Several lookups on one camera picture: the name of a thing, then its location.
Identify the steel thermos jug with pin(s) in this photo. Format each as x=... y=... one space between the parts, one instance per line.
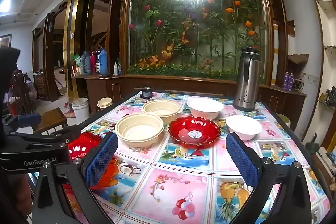
x=246 y=82

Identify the yellow white striped roll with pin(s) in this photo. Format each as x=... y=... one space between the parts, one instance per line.
x=274 y=56

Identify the beige plate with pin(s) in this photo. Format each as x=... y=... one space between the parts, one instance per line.
x=136 y=132

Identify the framed wall painting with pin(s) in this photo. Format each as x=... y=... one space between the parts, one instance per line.
x=5 y=40

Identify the glass fronted flower display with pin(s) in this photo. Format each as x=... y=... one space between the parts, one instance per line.
x=197 y=29

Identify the white bowl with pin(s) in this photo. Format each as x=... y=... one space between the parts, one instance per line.
x=242 y=125
x=204 y=107

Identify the white spray bottle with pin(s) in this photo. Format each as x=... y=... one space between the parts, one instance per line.
x=115 y=70

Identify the pale green cup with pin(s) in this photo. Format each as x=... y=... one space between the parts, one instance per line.
x=283 y=121

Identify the wooden side stool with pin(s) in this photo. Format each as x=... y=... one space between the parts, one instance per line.
x=95 y=111

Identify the green packet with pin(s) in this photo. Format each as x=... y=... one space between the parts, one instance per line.
x=77 y=60

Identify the beige plastic bowl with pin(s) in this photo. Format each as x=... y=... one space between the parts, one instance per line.
x=160 y=108

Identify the white plastic bucket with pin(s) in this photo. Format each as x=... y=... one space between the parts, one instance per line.
x=80 y=111

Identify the person's left forearm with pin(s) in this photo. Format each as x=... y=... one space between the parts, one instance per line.
x=15 y=197

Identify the small beige bowl stack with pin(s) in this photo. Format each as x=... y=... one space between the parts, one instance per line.
x=105 y=102

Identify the small black jar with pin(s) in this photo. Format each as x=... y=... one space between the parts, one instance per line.
x=146 y=92

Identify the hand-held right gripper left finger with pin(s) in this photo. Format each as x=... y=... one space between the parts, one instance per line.
x=101 y=161

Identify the blue thermos flask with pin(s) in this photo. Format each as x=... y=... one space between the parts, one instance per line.
x=103 y=61

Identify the pink thermos flask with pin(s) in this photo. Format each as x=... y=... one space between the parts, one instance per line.
x=93 y=64

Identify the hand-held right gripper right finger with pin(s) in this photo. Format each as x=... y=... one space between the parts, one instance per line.
x=241 y=163

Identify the gold trimmed pillar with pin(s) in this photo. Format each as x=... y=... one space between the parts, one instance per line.
x=68 y=43

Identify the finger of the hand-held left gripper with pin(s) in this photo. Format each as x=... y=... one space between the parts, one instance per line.
x=29 y=119
x=52 y=138

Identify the ceiling light panel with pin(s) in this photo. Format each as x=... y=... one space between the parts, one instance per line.
x=4 y=3

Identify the purple spray can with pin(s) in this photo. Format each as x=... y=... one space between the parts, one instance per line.
x=290 y=82
x=285 y=82

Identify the teal bottle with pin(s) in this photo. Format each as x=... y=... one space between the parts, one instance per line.
x=119 y=67

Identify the wooden sideboard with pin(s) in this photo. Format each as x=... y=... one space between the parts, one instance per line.
x=183 y=85

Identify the wooden chair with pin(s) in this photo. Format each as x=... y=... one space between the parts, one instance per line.
x=50 y=119

